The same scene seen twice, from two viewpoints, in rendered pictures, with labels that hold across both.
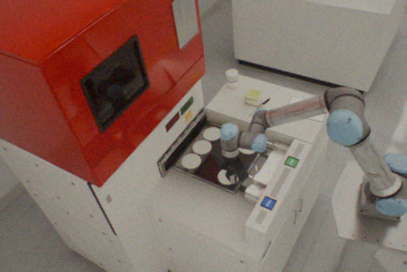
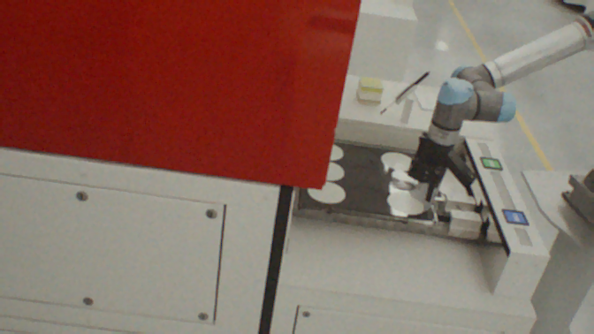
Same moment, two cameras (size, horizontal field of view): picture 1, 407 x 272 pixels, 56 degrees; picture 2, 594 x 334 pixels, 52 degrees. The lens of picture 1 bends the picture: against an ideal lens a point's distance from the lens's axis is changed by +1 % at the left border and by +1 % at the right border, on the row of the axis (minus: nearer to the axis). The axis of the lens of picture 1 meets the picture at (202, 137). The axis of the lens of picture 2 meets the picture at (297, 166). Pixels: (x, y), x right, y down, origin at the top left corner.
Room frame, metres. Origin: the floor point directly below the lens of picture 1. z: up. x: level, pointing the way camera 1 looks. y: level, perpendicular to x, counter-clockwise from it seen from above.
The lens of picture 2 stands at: (0.31, 1.02, 1.80)
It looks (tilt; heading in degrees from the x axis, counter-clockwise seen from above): 32 degrees down; 320
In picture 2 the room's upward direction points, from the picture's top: 9 degrees clockwise
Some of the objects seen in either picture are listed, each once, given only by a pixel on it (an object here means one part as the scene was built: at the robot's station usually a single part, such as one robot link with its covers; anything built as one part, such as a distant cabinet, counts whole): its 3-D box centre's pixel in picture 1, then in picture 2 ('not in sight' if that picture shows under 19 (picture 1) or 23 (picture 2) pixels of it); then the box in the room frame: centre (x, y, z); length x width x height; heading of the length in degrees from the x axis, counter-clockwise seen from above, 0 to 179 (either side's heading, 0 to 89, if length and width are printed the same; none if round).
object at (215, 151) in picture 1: (219, 153); (363, 176); (1.31, -0.08, 0.90); 0.34 x 0.34 x 0.01; 52
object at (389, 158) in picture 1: (393, 171); not in sight; (0.93, -0.77, 1.06); 0.13 x 0.12 x 0.14; 153
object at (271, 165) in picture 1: (268, 173); (451, 194); (1.16, -0.30, 0.87); 0.36 x 0.08 x 0.03; 142
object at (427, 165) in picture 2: (230, 160); (431, 159); (1.12, -0.11, 1.05); 0.09 x 0.08 x 0.12; 25
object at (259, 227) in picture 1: (280, 190); (493, 209); (1.03, -0.32, 0.89); 0.55 x 0.09 x 0.14; 142
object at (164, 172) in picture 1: (184, 143); not in sight; (1.42, 0.10, 0.89); 0.44 x 0.02 x 0.10; 142
